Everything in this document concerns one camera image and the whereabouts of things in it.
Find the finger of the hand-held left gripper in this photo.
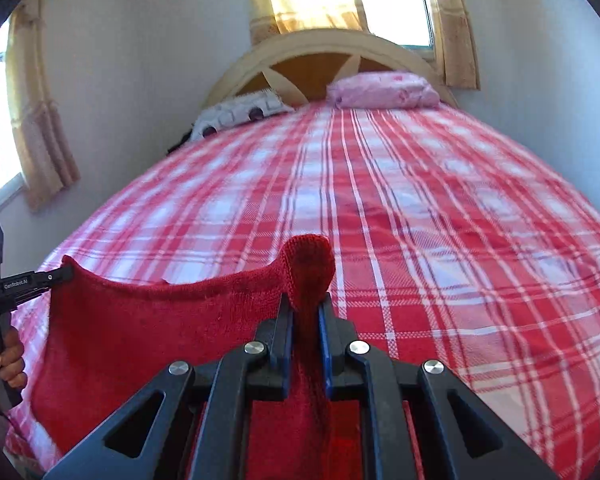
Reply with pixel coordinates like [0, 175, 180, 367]
[12, 281, 56, 311]
[30, 266, 76, 286]

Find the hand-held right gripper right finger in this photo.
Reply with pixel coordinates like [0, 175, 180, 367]
[317, 292, 561, 480]

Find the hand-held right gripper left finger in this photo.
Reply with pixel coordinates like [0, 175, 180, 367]
[42, 292, 296, 480]

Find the red knitted sweater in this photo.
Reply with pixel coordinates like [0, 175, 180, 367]
[30, 234, 426, 480]

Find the person's left hand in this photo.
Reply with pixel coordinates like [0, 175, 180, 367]
[0, 326, 29, 392]

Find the red plaid bed sheet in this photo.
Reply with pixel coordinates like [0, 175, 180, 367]
[2, 100, 600, 480]

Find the long beige side curtain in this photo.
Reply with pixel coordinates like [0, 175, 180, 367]
[6, 0, 81, 212]

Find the dark object beside bed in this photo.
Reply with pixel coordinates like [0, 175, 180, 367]
[166, 129, 195, 157]

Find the white patterned pillow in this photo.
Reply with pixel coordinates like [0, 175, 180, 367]
[190, 89, 296, 142]

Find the pink floral pillow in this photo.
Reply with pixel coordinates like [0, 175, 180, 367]
[326, 72, 440, 109]

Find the cream and wood headboard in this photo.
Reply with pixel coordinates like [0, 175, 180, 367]
[200, 29, 461, 111]

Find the narrow yellow window curtain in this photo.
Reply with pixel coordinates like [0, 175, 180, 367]
[424, 0, 482, 91]

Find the wide yellow window curtain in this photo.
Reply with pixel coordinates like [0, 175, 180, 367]
[242, 0, 371, 47]

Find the window behind headboard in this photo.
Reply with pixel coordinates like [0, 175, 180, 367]
[350, 0, 437, 52]

